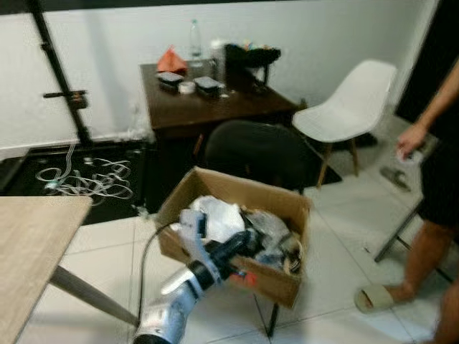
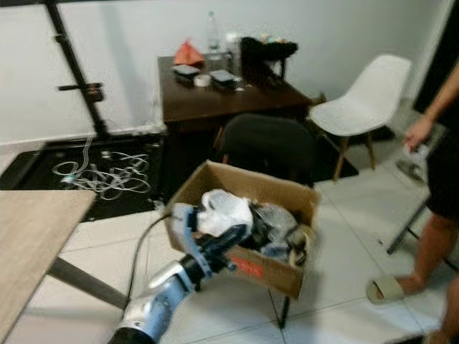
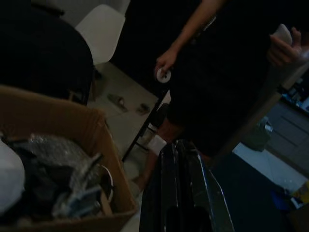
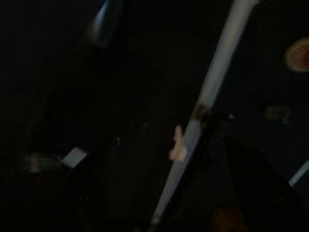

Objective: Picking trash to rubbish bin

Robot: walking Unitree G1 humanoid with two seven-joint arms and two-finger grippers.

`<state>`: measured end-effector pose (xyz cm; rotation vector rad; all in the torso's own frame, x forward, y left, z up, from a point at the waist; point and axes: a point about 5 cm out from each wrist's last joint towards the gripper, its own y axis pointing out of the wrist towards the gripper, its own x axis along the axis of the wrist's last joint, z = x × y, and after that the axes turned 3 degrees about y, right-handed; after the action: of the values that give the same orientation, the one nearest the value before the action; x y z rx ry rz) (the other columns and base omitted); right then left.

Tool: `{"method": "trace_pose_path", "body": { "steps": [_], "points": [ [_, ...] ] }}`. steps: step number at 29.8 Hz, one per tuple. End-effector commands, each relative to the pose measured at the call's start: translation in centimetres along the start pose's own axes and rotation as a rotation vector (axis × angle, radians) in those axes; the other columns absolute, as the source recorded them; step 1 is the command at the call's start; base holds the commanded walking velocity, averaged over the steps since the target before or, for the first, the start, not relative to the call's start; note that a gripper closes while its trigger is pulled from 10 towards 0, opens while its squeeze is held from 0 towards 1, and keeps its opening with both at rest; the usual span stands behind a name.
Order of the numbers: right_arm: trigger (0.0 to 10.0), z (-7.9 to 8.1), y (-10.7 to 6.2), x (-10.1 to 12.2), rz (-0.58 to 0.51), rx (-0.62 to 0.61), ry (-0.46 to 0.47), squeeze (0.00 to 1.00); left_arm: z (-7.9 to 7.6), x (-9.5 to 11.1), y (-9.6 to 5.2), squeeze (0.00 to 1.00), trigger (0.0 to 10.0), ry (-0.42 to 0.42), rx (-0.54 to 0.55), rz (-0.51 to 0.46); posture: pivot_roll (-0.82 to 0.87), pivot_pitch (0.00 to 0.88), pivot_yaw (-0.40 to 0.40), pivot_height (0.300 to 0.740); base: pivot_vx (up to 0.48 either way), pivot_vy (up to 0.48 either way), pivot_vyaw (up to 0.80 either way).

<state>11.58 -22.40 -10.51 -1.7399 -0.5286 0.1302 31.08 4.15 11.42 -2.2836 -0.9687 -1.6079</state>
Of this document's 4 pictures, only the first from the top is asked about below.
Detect clear crumpled plastic trash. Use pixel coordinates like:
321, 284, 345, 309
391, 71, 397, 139
247, 209, 303, 274

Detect white handheld device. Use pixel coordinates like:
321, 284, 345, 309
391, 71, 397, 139
398, 147, 424, 171

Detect person hand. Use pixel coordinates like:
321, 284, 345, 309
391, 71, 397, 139
397, 122, 430, 160

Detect black desk rack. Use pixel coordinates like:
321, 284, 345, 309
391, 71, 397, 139
224, 43, 282, 87

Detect light wooden table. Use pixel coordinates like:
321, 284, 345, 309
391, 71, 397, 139
0, 196, 141, 344

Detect brown cardboard box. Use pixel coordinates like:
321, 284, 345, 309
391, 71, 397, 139
154, 166, 313, 309

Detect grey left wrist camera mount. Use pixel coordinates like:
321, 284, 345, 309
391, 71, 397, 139
176, 208, 224, 278

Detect white plastic bag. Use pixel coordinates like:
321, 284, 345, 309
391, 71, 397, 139
179, 196, 246, 246

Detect tangled white cables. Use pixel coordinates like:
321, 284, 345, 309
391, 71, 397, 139
36, 143, 136, 203

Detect black food container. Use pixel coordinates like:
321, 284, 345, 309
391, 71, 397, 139
157, 71, 184, 89
194, 76, 223, 97

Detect white shell chair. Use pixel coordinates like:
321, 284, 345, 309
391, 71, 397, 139
292, 59, 397, 188

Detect dark metal stool leg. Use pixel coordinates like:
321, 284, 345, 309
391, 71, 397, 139
374, 201, 424, 263

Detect grey sandal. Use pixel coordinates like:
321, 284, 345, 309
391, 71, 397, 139
380, 166, 414, 194

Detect black shorts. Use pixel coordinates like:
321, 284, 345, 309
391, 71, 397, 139
416, 107, 459, 231

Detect tall clear plastic bottle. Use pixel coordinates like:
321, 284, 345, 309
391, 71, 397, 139
189, 19, 203, 62

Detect black floor mat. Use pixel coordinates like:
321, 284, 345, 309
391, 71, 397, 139
0, 141, 148, 217

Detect dark wooden desk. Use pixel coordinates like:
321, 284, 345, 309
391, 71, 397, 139
140, 61, 302, 210

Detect beige rubber slipper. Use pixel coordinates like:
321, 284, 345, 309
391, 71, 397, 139
354, 283, 414, 315

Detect black chair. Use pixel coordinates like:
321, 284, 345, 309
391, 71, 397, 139
203, 120, 316, 339

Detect clear tumbler with lid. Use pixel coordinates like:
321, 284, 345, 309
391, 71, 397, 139
210, 39, 227, 84

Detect black metal stand pole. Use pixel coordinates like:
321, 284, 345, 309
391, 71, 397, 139
27, 0, 95, 145

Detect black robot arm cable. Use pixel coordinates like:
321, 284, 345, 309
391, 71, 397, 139
138, 221, 181, 323

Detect orange plastic bag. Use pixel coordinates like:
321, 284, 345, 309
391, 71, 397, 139
157, 47, 189, 74

